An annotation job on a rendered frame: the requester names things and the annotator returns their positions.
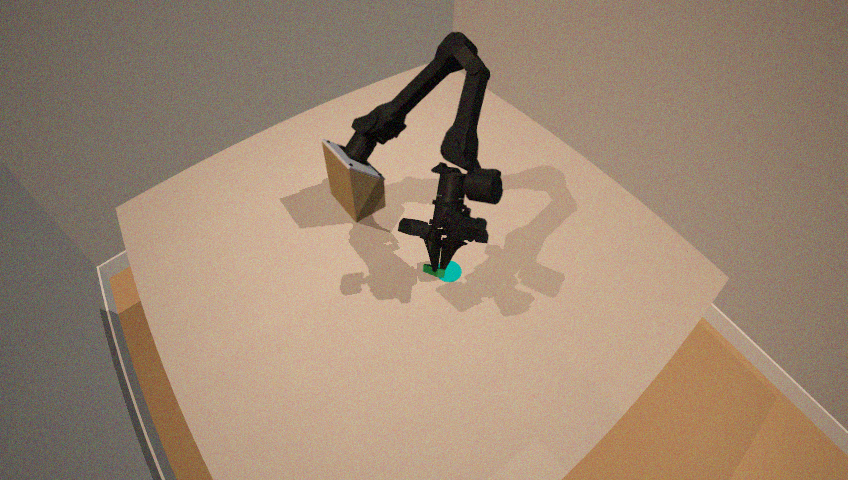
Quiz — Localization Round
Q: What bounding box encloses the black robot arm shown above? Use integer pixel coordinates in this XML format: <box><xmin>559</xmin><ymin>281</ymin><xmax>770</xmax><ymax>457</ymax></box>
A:
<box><xmin>340</xmin><ymin>32</ymin><xmax>503</xmax><ymax>242</ymax></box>

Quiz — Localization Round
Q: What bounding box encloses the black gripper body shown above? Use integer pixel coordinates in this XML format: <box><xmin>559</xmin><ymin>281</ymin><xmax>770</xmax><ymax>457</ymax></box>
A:
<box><xmin>398</xmin><ymin>195</ymin><xmax>488</xmax><ymax>243</ymax></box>

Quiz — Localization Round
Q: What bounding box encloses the cyan flat circle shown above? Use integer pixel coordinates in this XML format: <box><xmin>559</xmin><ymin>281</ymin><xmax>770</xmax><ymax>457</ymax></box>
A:
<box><xmin>438</xmin><ymin>261</ymin><xmax>462</xmax><ymax>282</ymax></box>

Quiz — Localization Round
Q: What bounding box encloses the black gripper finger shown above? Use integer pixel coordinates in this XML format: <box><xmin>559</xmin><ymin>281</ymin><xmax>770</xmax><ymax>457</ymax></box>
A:
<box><xmin>440</xmin><ymin>238</ymin><xmax>468</xmax><ymax>270</ymax></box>
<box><xmin>420</xmin><ymin>236</ymin><xmax>445</xmax><ymax>272</ymax></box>

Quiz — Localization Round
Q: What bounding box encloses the green rectangular block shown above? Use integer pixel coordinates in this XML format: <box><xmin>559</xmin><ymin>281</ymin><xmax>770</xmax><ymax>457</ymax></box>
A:
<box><xmin>423</xmin><ymin>264</ymin><xmax>445</xmax><ymax>278</ymax></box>

